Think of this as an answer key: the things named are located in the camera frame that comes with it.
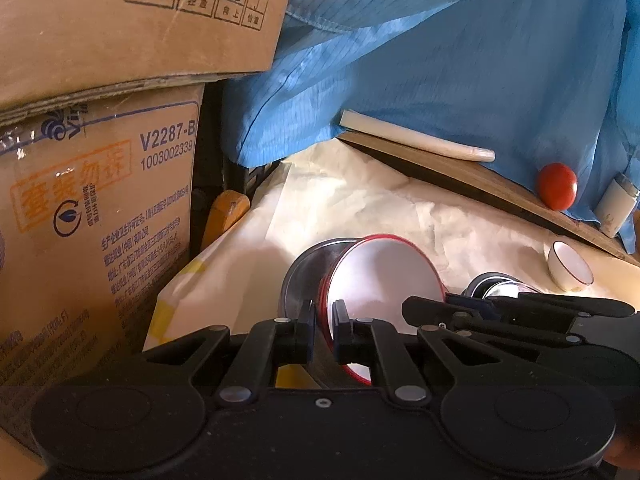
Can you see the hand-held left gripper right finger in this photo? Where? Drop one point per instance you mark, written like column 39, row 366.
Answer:
column 341, row 335

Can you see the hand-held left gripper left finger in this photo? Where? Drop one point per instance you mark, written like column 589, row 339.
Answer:
column 307, row 332

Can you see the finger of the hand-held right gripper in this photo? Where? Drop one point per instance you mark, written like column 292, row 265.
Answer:
column 425, row 310
column 550, row 305

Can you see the white ceramic bowl red rim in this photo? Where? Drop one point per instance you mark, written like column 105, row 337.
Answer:
column 570, row 265
column 385, row 280

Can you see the stainless steel plate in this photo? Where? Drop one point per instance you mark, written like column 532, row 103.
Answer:
column 471, row 289
column 507, row 288

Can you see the deep stainless steel bowl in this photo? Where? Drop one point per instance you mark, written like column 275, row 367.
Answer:
column 302, row 280

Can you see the red tomato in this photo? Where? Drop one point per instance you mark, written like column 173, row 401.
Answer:
column 556, row 186

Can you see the white thermos bottle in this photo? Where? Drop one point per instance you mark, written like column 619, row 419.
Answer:
column 615, row 205

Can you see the cream table cloth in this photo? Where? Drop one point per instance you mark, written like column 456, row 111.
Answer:
column 375, row 195

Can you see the wooden shelf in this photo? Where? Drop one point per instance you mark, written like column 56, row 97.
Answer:
column 475, row 176

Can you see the yellow wooden knob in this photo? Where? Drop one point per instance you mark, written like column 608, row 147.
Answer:
column 225, row 215

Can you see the white rolled stick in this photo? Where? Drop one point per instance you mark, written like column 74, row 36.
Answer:
column 415, row 136

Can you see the light blue coat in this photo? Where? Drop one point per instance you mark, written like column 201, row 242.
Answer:
column 425, row 50

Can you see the printed cardboard box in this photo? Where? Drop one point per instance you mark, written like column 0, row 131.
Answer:
column 75, row 210

